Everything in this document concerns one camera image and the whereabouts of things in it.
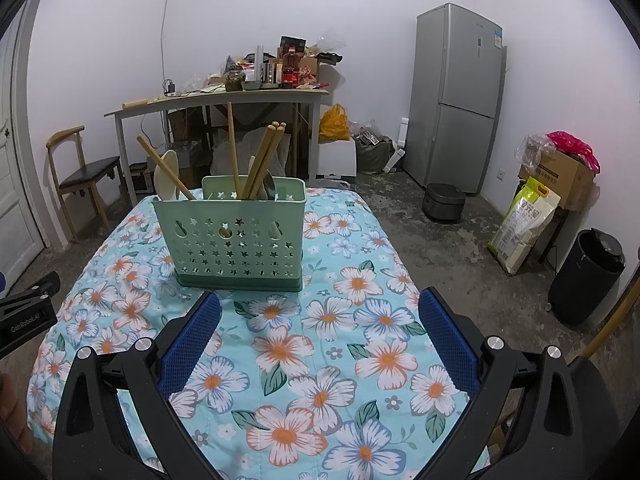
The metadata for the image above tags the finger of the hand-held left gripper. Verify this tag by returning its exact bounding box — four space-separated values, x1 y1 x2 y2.
0 272 62 308

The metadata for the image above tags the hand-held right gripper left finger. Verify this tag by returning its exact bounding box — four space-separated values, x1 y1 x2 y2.
52 290 223 480

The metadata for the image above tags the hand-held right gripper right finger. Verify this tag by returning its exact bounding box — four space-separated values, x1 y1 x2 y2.
417 287 613 480

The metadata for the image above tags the green plastic utensil holder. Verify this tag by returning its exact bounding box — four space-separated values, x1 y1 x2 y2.
151 175 307 292

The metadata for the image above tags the white plastic rice spoon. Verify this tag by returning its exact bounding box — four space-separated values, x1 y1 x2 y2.
153 150 182 201

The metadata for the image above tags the person's left hand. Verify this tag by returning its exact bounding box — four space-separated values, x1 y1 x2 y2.
0 374 34 453

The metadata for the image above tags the white door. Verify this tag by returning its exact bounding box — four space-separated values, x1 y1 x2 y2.
0 10 47 268

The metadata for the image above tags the blue floral tablecloth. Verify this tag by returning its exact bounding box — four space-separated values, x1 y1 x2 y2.
25 187 493 480

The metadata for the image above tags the wooden chair with black seat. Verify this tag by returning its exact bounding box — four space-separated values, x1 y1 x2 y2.
46 126 124 241

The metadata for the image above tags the white and yellow rice bag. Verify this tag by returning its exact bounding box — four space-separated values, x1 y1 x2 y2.
487 176 562 276

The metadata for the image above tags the dark rice cooker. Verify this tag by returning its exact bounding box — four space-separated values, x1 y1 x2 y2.
422 183 467 223

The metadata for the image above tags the black trash bin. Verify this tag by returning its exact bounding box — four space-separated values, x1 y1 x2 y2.
547 228 627 326

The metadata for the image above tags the black stool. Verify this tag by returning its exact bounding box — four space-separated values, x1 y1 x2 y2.
537 205 572 267

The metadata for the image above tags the brown cardboard box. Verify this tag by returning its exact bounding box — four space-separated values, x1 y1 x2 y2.
517 150 596 211

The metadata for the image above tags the white plastic appliance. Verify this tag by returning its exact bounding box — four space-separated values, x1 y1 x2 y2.
385 117 409 171

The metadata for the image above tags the green sack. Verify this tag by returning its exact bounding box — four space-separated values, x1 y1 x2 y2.
355 132 397 174

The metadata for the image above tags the cardboard box under desk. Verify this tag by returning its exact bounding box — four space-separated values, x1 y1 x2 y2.
167 107 211 186

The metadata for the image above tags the white cabinet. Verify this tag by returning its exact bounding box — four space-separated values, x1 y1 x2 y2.
319 139 358 179

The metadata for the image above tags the pink plastic bag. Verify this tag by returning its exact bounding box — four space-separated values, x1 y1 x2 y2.
546 131 601 173

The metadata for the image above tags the grey desk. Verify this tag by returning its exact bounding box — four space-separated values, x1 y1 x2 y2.
104 87 331 207

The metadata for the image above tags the yellow plastic bag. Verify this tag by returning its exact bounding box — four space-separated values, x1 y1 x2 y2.
319 104 352 142

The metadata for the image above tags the silver fridge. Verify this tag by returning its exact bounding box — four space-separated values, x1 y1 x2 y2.
402 3 506 195

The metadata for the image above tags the cooking oil bottle red label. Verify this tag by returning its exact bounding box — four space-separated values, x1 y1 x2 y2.
281 47 301 90

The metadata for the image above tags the open cardboard box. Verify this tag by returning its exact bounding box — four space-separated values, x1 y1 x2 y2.
299 55 334 84

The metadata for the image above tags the wall cable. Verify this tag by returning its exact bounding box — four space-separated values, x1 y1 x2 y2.
159 0 177 83

